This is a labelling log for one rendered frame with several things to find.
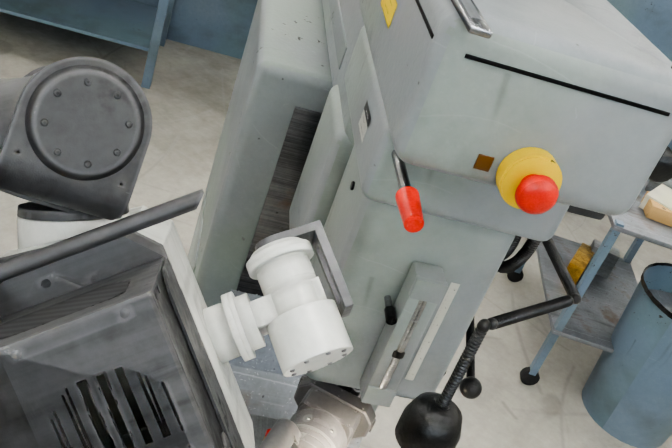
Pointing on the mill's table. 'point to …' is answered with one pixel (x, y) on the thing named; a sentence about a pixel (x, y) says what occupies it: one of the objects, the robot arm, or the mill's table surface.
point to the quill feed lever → (469, 387)
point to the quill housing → (444, 330)
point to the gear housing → (374, 165)
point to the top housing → (516, 72)
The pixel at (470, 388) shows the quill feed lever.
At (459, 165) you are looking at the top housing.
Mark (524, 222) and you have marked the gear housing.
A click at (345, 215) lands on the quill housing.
